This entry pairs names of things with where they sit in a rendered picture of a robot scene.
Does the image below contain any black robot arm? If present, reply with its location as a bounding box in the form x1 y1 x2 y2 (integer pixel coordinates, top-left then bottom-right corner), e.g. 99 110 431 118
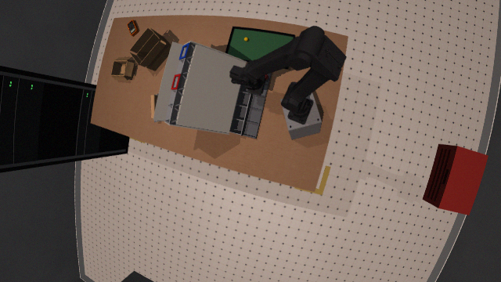
229 26 347 125

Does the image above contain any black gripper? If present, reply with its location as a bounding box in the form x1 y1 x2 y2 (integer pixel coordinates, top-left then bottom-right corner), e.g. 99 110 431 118
247 75 266 96

